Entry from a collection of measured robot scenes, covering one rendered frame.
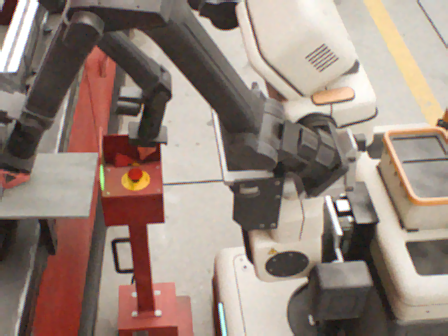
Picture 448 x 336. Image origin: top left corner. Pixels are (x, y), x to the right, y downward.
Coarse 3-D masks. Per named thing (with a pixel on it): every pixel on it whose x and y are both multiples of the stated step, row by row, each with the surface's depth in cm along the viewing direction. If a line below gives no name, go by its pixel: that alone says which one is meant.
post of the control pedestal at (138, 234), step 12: (132, 228) 179; (144, 228) 179; (132, 240) 183; (144, 240) 183; (132, 252) 187; (144, 252) 187; (144, 264) 192; (144, 276) 196; (144, 288) 201; (144, 300) 206
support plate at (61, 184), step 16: (48, 160) 136; (64, 160) 136; (80, 160) 136; (96, 160) 136; (32, 176) 133; (48, 176) 133; (64, 176) 133; (80, 176) 133; (16, 192) 130; (32, 192) 130; (48, 192) 130; (64, 192) 129; (80, 192) 129; (0, 208) 127; (16, 208) 127; (32, 208) 127; (48, 208) 127; (64, 208) 126; (80, 208) 126
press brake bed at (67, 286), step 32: (128, 32) 339; (96, 64) 220; (96, 96) 220; (96, 128) 219; (96, 192) 219; (64, 224) 165; (96, 224) 247; (64, 256) 165; (96, 256) 236; (64, 288) 165; (96, 288) 226; (32, 320) 133; (64, 320) 165
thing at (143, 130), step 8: (144, 120) 158; (128, 128) 163; (136, 128) 163; (144, 128) 160; (152, 128) 159; (160, 128) 161; (128, 136) 162; (136, 136) 161; (144, 136) 161; (152, 136) 161; (160, 136) 163
